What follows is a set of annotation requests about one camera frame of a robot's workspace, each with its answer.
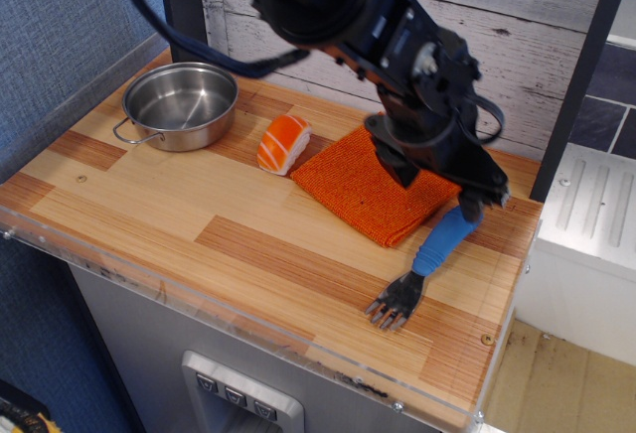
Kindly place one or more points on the blue handled metal fork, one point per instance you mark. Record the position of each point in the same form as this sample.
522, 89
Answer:
398, 301

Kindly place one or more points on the black right frame post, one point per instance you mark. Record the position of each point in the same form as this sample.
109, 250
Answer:
600, 25

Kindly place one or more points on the silver dispenser panel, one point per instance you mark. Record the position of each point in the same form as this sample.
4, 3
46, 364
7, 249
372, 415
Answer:
226, 400

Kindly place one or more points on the salmon sushi toy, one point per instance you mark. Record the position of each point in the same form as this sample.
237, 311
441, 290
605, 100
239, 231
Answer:
284, 140

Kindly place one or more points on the orange knitted cloth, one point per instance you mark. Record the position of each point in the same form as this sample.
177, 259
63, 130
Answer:
349, 181

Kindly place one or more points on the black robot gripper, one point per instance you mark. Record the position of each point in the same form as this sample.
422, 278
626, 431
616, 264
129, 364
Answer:
429, 124

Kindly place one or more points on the clear acrylic table edge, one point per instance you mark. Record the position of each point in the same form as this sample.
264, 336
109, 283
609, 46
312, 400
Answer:
305, 295

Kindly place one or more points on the yellow black object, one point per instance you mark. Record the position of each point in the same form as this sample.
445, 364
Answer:
15, 419

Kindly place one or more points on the white grooved cabinet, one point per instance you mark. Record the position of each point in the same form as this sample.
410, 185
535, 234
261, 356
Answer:
580, 280

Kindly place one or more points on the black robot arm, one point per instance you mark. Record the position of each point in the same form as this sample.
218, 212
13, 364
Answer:
355, 33

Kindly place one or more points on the stainless steel pot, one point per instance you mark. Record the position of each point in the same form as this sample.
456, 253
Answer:
180, 107

